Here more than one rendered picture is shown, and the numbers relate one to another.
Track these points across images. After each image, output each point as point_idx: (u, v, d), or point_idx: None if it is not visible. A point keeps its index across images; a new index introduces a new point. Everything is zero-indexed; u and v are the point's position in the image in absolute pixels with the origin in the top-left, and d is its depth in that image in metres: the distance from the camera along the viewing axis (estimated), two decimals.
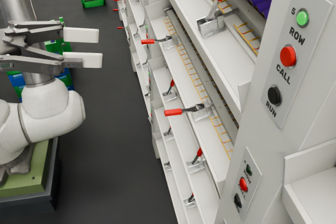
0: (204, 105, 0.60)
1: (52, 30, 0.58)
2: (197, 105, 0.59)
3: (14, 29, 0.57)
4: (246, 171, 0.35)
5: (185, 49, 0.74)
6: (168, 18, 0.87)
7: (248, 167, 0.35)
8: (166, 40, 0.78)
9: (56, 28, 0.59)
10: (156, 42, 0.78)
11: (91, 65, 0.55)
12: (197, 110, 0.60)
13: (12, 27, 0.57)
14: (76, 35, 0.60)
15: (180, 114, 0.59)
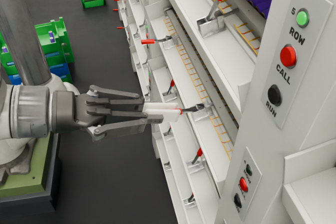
0: (204, 105, 0.60)
1: (131, 104, 0.56)
2: (197, 105, 0.59)
3: (93, 95, 0.56)
4: (246, 171, 0.35)
5: (185, 49, 0.74)
6: (168, 18, 0.87)
7: (248, 167, 0.35)
8: (166, 40, 0.78)
9: (136, 102, 0.57)
10: (156, 42, 0.78)
11: (169, 120, 0.58)
12: (197, 110, 0.60)
13: (92, 92, 0.57)
14: None
15: (180, 114, 0.59)
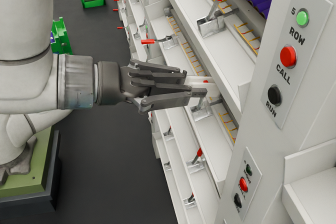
0: (212, 103, 0.60)
1: (174, 77, 0.54)
2: None
3: (134, 68, 0.54)
4: (246, 171, 0.35)
5: (191, 47, 0.74)
6: (172, 17, 0.87)
7: (248, 167, 0.35)
8: (166, 40, 0.78)
9: (178, 75, 0.55)
10: (156, 42, 0.78)
11: (211, 94, 0.56)
12: (200, 108, 0.60)
13: (133, 65, 0.55)
14: None
15: None
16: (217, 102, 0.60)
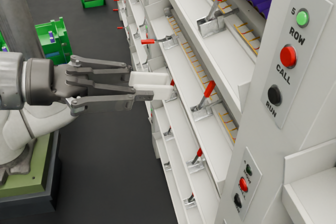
0: (212, 103, 0.60)
1: (117, 73, 0.51)
2: None
3: (75, 66, 0.51)
4: (246, 171, 0.35)
5: (191, 47, 0.74)
6: (172, 17, 0.87)
7: (248, 167, 0.35)
8: (166, 40, 0.78)
9: (122, 71, 0.52)
10: (156, 42, 0.78)
11: (160, 97, 0.52)
12: (201, 109, 0.60)
13: (74, 62, 0.51)
14: (144, 80, 0.53)
15: (205, 96, 0.57)
16: (217, 102, 0.60)
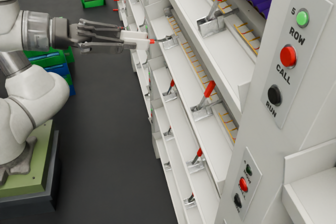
0: (212, 103, 0.60)
1: (111, 31, 0.75)
2: None
3: None
4: (246, 171, 0.35)
5: (191, 47, 0.74)
6: (172, 17, 0.87)
7: (248, 167, 0.35)
8: (166, 40, 0.78)
9: (115, 30, 0.75)
10: (156, 42, 0.78)
11: (141, 48, 0.76)
12: (201, 109, 0.60)
13: (82, 23, 0.75)
14: (130, 37, 0.77)
15: (205, 96, 0.57)
16: (217, 102, 0.60)
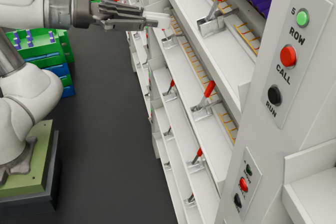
0: (212, 103, 0.60)
1: (133, 12, 0.72)
2: None
3: None
4: (246, 171, 0.35)
5: (191, 47, 0.74)
6: (173, 16, 0.87)
7: (248, 167, 0.35)
8: (167, 39, 0.78)
9: (137, 10, 0.72)
10: (164, 31, 0.76)
11: (162, 26, 0.74)
12: (201, 109, 0.60)
13: (102, 3, 0.73)
14: (152, 18, 0.74)
15: (205, 96, 0.57)
16: (217, 102, 0.60)
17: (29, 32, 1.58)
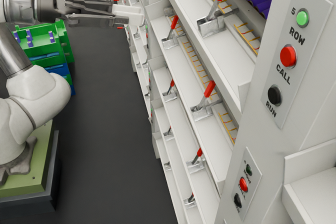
0: (212, 103, 0.60)
1: (102, 5, 0.70)
2: None
3: None
4: (246, 171, 0.35)
5: (192, 46, 0.74)
6: (174, 16, 0.87)
7: (248, 167, 0.35)
8: (169, 39, 0.78)
9: (106, 3, 0.70)
10: (172, 30, 0.77)
11: (134, 23, 0.71)
12: (201, 109, 0.60)
13: None
14: (122, 11, 0.72)
15: (205, 96, 0.57)
16: (217, 102, 0.60)
17: (29, 32, 1.58)
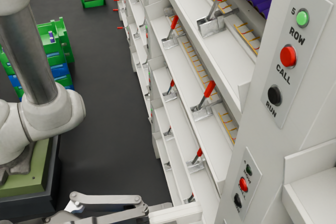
0: (212, 103, 0.60)
1: (129, 219, 0.37)
2: None
3: (75, 209, 0.39)
4: (246, 171, 0.35)
5: (192, 46, 0.74)
6: (174, 16, 0.87)
7: (248, 167, 0.35)
8: (169, 39, 0.78)
9: (136, 214, 0.38)
10: (172, 30, 0.77)
11: (188, 222, 0.39)
12: (201, 109, 0.60)
13: (74, 203, 0.40)
14: (168, 218, 0.38)
15: (205, 96, 0.57)
16: (217, 102, 0.60)
17: None
